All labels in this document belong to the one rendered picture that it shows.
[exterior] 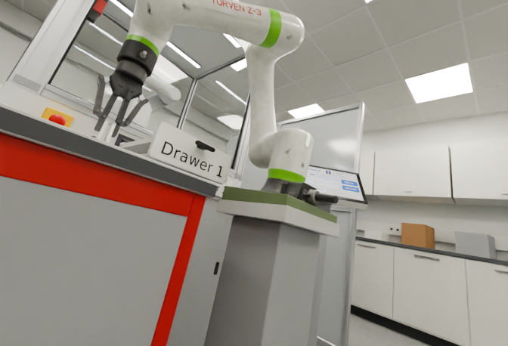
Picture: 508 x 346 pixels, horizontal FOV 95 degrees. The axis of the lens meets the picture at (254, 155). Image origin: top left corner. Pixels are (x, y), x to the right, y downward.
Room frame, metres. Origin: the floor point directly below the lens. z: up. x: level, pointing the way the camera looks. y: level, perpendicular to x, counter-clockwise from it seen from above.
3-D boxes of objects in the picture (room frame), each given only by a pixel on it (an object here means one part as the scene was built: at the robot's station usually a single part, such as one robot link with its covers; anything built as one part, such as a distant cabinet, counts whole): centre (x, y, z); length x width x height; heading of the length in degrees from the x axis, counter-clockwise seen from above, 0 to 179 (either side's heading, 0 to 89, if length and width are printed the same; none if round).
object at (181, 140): (0.73, 0.18, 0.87); 0.29 x 0.02 x 0.11; 136
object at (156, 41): (0.56, 0.38, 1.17); 0.13 x 0.11 x 0.14; 30
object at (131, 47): (0.57, 0.38, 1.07); 0.12 x 0.09 x 0.06; 42
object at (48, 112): (0.71, 0.63, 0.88); 0.07 x 0.05 x 0.07; 136
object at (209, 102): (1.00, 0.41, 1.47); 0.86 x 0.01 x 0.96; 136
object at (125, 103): (0.58, 0.37, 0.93); 0.04 x 0.01 x 0.11; 42
